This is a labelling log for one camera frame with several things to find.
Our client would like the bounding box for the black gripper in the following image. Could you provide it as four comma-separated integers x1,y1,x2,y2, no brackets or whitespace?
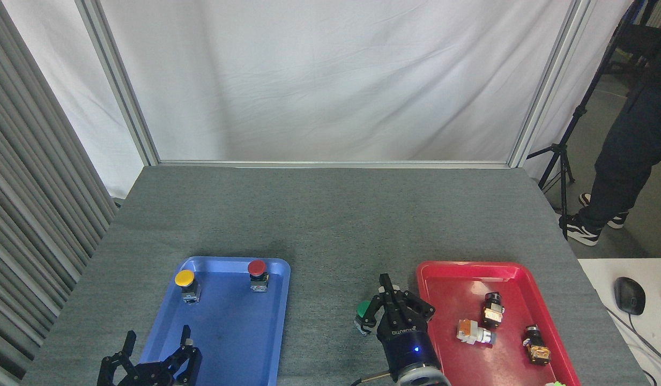
358,273,436,382
98,325,202,386

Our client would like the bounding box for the green push button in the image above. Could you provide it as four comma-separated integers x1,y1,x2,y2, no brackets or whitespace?
354,300,375,336

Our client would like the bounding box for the yellow push button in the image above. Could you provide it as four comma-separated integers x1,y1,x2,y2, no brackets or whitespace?
175,269,201,304

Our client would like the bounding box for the red push button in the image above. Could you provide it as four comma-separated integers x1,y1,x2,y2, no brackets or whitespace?
247,260,270,293

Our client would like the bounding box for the red plastic tray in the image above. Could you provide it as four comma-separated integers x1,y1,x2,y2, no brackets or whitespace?
416,261,582,386

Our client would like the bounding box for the blue plastic tray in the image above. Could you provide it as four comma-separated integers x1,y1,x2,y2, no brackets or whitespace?
131,256,291,386

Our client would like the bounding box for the grey ribbed curtain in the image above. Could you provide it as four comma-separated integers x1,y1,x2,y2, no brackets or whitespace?
0,0,119,386

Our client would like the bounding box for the black tripod stand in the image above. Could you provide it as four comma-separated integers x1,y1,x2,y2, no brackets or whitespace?
526,0,644,239

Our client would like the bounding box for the white desk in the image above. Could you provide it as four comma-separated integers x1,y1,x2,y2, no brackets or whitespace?
578,258,661,386

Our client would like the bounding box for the black computer mouse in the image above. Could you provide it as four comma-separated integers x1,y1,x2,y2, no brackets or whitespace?
614,277,646,316

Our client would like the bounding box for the white cloth backdrop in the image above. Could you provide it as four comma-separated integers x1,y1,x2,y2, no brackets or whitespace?
2,0,634,199

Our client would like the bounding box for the person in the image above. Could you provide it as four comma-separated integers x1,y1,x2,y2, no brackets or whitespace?
558,0,661,247

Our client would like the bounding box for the white and orange switch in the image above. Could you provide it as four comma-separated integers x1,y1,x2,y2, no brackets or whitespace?
457,320,496,346

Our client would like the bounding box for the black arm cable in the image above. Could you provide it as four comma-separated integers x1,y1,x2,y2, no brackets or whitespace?
351,370,396,386

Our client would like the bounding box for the black switch with metal contacts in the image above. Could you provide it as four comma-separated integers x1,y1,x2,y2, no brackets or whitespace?
481,292,505,329

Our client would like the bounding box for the black switch with orange base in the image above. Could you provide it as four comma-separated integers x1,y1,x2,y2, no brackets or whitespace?
522,324,552,366

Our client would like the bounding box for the silver frame crossbar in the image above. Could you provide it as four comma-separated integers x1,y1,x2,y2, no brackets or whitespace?
158,160,510,169

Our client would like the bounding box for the grey mouse cable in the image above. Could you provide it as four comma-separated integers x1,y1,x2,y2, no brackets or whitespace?
604,306,661,373

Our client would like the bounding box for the silver frame post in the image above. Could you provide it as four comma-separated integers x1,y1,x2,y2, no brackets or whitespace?
507,0,599,168
76,0,160,166

